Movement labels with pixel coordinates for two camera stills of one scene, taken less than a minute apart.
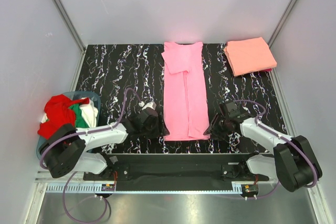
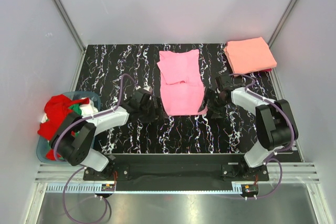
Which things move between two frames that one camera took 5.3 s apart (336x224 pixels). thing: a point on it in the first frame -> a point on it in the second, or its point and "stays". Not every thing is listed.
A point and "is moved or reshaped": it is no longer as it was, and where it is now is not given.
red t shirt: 58,114 stays
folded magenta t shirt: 266,70 stays
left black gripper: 160,130 -> 157,114
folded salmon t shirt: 249,55 stays
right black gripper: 216,134 -> 218,112
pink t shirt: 186,105 is moved or reshaped
